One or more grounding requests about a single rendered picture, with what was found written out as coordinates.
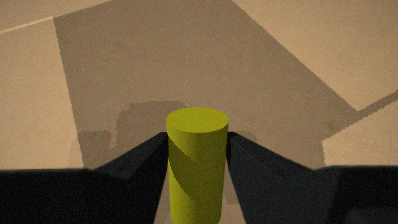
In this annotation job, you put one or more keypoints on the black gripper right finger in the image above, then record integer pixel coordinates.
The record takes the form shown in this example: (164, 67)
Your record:
(272, 189)

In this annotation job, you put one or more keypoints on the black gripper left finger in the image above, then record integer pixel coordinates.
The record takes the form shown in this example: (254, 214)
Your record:
(125, 190)

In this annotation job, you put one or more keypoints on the yellow cylinder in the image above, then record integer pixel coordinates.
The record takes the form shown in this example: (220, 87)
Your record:
(197, 139)

